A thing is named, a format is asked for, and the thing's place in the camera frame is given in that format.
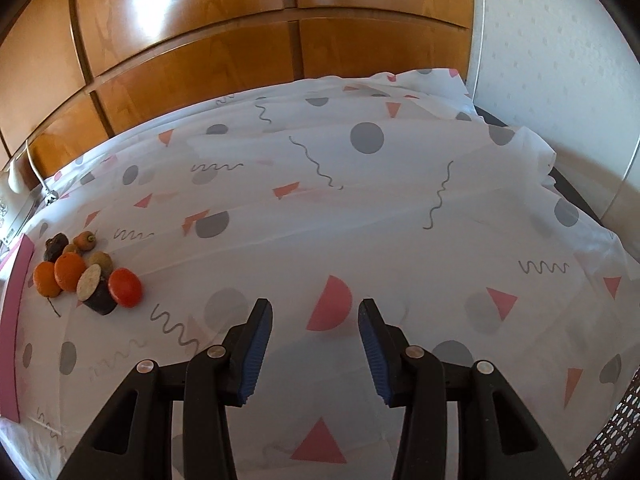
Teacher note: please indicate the dark fig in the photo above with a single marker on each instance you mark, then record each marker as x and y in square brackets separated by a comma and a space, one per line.
[54, 247]

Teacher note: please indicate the perforated dark chair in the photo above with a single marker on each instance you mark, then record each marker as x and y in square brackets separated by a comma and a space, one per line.
[612, 440]

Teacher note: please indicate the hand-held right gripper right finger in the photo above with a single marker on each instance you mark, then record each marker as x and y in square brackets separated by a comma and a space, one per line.
[373, 355]

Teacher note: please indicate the wooden wardrobe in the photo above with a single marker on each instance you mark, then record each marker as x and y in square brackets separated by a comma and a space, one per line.
[200, 50]

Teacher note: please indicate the orange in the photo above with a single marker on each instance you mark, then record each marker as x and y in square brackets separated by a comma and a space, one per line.
[45, 281]
[69, 270]

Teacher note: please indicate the white printed tablecloth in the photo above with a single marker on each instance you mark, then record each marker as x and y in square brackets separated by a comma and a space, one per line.
[350, 200]

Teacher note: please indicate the pink tray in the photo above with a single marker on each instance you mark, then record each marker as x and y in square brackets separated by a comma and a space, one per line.
[15, 310]

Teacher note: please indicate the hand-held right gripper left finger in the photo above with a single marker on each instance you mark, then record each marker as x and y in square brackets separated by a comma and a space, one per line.
[256, 352]

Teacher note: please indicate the brown kiwi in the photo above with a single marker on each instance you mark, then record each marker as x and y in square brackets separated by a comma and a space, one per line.
[101, 259]

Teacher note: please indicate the cut dark eggplant piece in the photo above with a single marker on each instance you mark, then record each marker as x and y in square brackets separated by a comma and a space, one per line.
[95, 287]

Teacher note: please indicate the red tomato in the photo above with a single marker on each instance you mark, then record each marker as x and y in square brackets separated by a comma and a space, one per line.
[125, 286]

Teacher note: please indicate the white teapot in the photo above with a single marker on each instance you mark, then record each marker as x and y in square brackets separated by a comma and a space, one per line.
[12, 180]

